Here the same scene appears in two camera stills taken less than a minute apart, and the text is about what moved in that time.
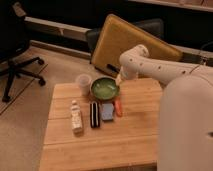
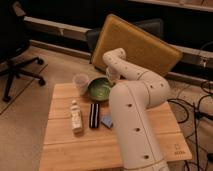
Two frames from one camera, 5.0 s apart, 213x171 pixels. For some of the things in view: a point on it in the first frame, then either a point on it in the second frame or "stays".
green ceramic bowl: [105, 88] stays
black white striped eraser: [95, 117] stays
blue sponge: [107, 111] -> [107, 121]
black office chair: [14, 39] stays
